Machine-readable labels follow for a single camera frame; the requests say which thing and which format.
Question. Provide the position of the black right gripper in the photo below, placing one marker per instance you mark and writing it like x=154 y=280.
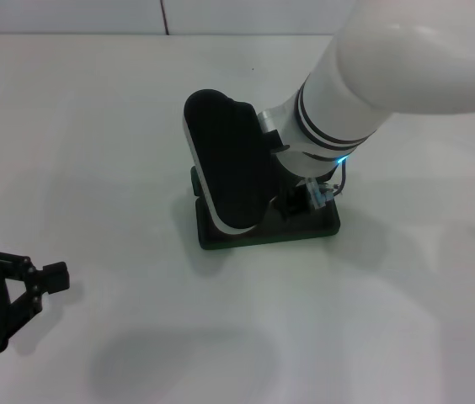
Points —
x=294 y=204

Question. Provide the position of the green glasses case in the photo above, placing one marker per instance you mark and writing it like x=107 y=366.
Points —
x=313 y=229

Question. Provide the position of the silver right wrist connector plug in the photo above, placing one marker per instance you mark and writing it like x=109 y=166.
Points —
x=317 y=195

